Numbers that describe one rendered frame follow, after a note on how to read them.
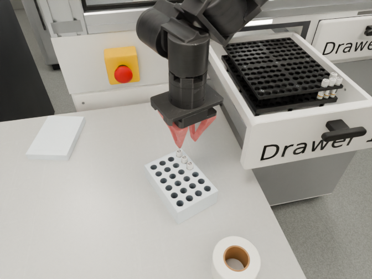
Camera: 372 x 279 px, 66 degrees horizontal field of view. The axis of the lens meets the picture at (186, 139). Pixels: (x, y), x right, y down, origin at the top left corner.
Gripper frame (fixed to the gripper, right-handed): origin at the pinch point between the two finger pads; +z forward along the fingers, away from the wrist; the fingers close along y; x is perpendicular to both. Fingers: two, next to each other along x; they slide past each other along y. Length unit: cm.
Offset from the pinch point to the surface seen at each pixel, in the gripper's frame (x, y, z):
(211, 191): 8.6, 0.0, 5.5
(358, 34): -7, -58, -4
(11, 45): -115, 21, 26
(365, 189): 7, -107, 84
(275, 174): -11, -50, 54
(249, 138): 8.9, -6.4, -4.6
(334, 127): 15.1, -18.3, -6.2
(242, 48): -15.6, -25.3, -4.4
